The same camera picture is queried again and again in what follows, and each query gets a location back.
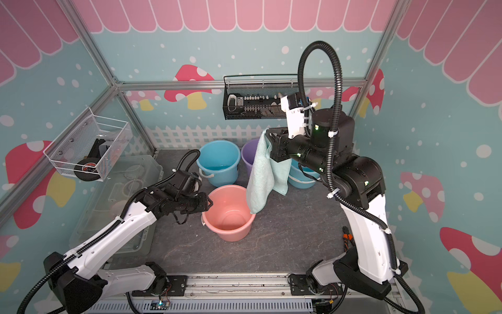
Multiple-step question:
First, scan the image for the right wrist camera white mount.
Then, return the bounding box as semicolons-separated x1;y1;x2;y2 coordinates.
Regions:
281;93;318;139

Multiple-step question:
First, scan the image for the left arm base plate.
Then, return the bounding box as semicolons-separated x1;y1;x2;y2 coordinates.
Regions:
132;275;188;297

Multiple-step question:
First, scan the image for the left blue bucket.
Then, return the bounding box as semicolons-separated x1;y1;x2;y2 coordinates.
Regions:
196;140;241;188

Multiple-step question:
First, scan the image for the black tape dispenser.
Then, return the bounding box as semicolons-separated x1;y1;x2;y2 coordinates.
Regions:
74;139;107;182

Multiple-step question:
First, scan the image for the pink plastic bucket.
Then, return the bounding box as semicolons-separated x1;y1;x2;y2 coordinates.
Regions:
201;185;256;242

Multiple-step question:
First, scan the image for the blue bucket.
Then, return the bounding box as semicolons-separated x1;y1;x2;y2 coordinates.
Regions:
288;160;320;189
196;140;241;188

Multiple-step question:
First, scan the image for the purple bucket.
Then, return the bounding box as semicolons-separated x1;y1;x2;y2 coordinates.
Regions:
241;139;259;176

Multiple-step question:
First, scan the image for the right blue bucket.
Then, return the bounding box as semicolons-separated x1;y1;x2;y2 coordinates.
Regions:
288;160;320;189

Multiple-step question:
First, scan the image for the clear plastic storage box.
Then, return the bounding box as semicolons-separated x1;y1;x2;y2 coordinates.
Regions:
69;155;163;248

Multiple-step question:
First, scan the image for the white wire basket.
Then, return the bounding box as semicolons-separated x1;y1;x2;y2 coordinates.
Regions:
44;108;133;181

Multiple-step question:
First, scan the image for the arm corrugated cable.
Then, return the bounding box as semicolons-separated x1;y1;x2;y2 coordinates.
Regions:
297;41;426;314
16;148;201;314

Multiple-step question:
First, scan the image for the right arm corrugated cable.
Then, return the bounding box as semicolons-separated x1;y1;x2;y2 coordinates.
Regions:
297;41;426;314

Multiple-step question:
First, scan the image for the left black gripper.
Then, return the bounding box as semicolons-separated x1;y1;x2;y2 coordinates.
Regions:
176;192;213;214

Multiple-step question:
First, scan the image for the light green cloth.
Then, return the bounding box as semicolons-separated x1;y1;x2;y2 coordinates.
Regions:
246;129;292;214

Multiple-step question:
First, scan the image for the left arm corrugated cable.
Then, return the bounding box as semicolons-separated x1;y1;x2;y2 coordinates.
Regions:
16;148;201;314

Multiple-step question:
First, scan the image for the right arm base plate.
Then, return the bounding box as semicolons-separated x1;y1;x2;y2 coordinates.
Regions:
287;273;343;299

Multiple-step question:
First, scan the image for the black wire mesh basket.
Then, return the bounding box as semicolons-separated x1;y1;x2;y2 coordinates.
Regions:
222;74;299;120

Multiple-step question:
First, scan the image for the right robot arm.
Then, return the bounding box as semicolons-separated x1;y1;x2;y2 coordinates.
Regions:
265;109;408;300

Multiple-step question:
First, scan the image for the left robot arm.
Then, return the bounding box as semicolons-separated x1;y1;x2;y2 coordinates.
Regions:
44;187;213;313

